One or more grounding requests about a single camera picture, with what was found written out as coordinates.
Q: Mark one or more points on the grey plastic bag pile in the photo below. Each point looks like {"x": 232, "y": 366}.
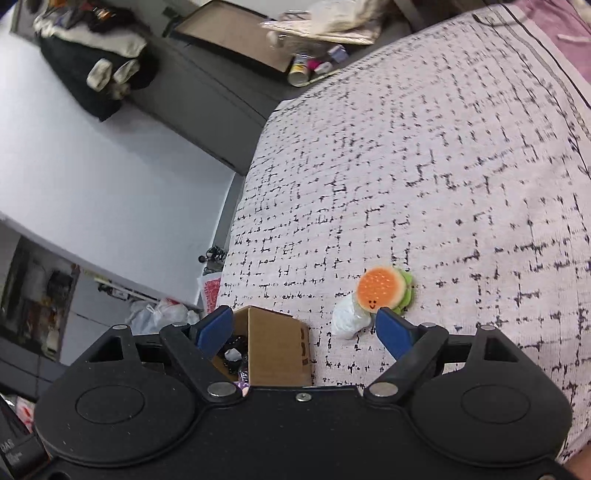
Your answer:
{"x": 161, "y": 316}

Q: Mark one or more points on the red white bag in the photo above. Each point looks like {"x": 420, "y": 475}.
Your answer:
{"x": 210, "y": 293}

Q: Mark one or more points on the white black patterned blanket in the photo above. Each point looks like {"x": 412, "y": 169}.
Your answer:
{"x": 438, "y": 184}

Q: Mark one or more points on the small lavender box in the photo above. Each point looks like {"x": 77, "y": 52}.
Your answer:
{"x": 338, "y": 53}

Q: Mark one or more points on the hamburger plush toy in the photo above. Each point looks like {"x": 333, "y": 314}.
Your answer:
{"x": 381, "y": 288}

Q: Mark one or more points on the paper cup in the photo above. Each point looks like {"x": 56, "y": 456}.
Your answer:
{"x": 298, "y": 71}

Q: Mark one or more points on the black shiny packet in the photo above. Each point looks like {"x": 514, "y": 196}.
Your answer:
{"x": 233, "y": 346}

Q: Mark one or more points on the dark hanging clothes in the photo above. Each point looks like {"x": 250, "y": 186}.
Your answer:
{"x": 92, "y": 60}

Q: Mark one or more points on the white plastic bag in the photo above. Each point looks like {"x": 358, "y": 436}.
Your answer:
{"x": 350, "y": 321}

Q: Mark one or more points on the brown cardboard box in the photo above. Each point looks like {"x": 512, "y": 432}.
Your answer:
{"x": 277, "y": 348}

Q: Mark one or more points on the pink bed sheet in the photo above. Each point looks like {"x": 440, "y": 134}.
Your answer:
{"x": 558, "y": 27}

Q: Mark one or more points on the brown cardboard sheet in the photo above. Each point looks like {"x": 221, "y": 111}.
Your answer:
{"x": 231, "y": 32}

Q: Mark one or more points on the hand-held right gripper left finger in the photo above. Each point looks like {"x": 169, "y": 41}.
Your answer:
{"x": 213, "y": 326}

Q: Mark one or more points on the white kitchen cabinet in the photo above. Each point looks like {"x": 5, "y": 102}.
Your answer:
{"x": 32, "y": 314}

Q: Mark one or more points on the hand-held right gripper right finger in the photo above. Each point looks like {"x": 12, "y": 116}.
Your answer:
{"x": 392, "y": 330}

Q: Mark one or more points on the cream tote bag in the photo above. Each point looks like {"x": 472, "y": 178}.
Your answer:
{"x": 332, "y": 21}

